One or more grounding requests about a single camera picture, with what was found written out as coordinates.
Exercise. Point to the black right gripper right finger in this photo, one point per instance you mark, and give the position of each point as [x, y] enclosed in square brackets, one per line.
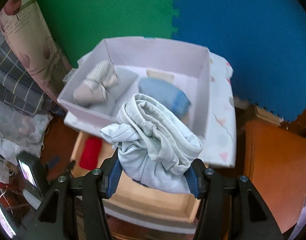
[231, 208]

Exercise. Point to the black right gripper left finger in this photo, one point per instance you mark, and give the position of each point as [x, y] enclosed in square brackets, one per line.
[56, 217]

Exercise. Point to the red underwear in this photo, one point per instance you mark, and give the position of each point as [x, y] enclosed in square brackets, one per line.
[90, 154]

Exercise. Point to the pale blue underwear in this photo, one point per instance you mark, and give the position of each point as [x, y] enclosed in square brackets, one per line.
[155, 148]

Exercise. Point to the beige lace underwear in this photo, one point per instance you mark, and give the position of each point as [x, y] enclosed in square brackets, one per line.
[93, 88]

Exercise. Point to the light blue fuzzy underwear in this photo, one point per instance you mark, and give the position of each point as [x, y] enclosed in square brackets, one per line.
[167, 94]

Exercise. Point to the wooden drawer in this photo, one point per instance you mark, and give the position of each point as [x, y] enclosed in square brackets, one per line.
[131, 196]

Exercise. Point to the smartphone with lit screen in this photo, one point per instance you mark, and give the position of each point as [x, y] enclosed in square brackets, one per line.
[34, 174]

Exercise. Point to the light floral bedsheet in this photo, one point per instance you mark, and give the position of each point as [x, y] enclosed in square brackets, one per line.
[19, 132]

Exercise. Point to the plaid grey blanket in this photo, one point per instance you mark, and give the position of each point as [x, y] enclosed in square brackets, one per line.
[17, 87]

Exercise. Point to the white storage box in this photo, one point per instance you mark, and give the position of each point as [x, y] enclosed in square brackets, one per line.
[189, 63]

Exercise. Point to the blue foam mat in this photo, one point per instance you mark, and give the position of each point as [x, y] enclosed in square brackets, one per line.
[263, 40]

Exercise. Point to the green foam mat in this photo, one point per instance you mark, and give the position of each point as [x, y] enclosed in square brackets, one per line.
[79, 25]

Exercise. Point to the pink floral pillow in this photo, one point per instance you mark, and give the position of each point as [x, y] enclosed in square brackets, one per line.
[26, 32]

